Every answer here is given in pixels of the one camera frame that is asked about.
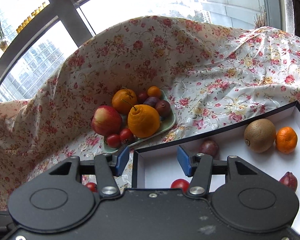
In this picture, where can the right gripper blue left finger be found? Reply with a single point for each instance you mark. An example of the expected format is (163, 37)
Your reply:
(106, 163)

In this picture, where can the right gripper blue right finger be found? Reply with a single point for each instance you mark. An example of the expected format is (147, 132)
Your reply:
(189, 163)

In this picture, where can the large red tomato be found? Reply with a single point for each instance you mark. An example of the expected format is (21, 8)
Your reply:
(180, 184)

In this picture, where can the brown kiwi fruit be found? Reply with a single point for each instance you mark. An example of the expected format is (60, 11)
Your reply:
(259, 135)

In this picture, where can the dark purple passion fruit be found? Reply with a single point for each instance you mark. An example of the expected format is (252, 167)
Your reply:
(290, 181)

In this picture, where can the mandarin orange with stem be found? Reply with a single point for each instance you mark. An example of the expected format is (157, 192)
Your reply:
(286, 140)

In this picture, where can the small red cherry tomato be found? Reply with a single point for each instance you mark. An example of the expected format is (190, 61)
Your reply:
(92, 187)

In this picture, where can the cherry tomato on plate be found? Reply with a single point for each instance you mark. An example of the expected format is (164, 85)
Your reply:
(126, 136)
(113, 141)

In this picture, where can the red apple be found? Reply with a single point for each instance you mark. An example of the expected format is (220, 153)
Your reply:
(106, 121)

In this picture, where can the pale green fruit plate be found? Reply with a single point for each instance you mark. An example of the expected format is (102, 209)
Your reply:
(165, 124)

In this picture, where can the large bumpy orange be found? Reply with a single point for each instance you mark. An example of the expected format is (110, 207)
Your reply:
(143, 121)

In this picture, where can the orange behind apple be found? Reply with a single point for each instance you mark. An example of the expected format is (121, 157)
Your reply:
(123, 100)

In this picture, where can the brown passion fruit on plate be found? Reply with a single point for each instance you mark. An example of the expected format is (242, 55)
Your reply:
(163, 108)

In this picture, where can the purple plum on plate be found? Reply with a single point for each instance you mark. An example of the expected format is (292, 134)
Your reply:
(151, 101)

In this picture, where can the white box with black rim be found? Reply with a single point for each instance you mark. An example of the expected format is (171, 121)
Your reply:
(156, 167)

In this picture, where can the small kumquat orange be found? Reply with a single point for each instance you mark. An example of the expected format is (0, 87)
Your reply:
(154, 91)

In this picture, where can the floral tablecloth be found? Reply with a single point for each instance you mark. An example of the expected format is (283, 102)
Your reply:
(213, 76)

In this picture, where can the grey window frame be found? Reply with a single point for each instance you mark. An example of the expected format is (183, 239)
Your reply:
(58, 10)

